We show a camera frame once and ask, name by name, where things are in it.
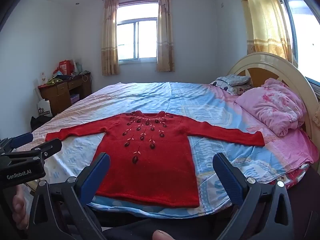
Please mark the red printed mattress cover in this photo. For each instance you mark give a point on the red printed mattress cover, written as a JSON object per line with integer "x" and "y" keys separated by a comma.
{"x": 300, "y": 175}

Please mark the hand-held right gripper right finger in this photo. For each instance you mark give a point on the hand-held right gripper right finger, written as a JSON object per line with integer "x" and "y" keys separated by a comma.
{"x": 228, "y": 177}

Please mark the yellow patterned curtain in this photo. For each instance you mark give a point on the yellow patterned curtain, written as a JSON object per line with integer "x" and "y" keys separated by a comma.
{"x": 267, "y": 25}

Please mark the beige patterned curtain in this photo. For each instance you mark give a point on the beige patterned curtain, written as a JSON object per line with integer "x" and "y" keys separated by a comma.
{"x": 109, "y": 42}
{"x": 165, "y": 35}

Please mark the printed cartoon pillow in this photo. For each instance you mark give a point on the printed cartoon pillow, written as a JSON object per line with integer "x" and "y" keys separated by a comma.
{"x": 237, "y": 89}

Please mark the grey-blue pillow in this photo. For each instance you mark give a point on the grey-blue pillow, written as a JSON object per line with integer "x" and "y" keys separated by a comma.
{"x": 235, "y": 79}

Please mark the cream wooden headboard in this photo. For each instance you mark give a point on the cream wooden headboard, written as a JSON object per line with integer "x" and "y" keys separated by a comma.
{"x": 275, "y": 63}

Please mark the person's right hand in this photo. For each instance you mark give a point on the person's right hand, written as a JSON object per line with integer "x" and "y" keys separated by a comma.
{"x": 162, "y": 235}

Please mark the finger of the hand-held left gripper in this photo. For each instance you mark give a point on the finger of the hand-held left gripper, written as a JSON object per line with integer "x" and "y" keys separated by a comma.
{"x": 22, "y": 139}
{"x": 53, "y": 143}

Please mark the pink pillow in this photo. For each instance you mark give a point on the pink pillow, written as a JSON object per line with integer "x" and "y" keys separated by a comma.
{"x": 272, "y": 107}

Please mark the person's dark pants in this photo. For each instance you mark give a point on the person's dark pants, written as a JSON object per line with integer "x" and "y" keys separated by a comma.
{"x": 130, "y": 230}

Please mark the brown wooden desk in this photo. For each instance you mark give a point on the brown wooden desk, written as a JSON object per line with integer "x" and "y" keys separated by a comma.
{"x": 60, "y": 95}

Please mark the black bag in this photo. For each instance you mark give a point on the black bag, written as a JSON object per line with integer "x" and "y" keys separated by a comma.
{"x": 40, "y": 123}

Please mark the person's left hand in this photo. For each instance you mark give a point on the person's left hand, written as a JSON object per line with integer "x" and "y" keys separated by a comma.
{"x": 20, "y": 210}

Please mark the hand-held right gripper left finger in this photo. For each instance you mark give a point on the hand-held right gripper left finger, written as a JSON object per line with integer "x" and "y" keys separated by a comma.
{"x": 95, "y": 177}

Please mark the printed pastel bed sheet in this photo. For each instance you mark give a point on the printed pastel bed sheet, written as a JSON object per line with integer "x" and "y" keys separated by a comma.
{"x": 175, "y": 97}

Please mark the light blue bag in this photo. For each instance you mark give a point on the light blue bag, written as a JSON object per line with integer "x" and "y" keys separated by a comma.
{"x": 78, "y": 66}

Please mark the red gift bag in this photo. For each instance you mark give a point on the red gift bag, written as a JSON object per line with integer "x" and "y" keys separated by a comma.
{"x": 64, "y": 67}

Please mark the white paper bag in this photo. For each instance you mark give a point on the white paper bag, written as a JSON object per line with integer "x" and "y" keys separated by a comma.
{"x": 45, "y": 108}

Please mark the green cloth item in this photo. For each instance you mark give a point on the green cloth item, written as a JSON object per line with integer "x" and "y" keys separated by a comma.
{"x": 55, "y": 81}

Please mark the red knitted sweater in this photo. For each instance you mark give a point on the red knitted sweater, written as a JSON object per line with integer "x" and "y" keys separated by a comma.
{"x": 150, "y": 170}

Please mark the large side window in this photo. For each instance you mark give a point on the large side window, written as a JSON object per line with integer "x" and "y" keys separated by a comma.
{"x": 305, "y": 35}

